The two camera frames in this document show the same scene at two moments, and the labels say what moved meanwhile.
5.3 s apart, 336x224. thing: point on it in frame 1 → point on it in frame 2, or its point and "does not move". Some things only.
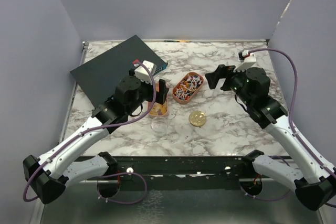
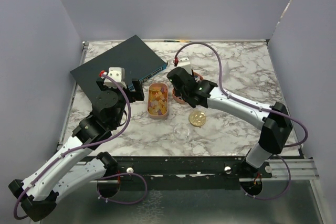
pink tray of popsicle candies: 160,110 does not move
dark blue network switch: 97,78 does not move
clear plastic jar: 159,126 → 181,132
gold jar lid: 197,118 does not move
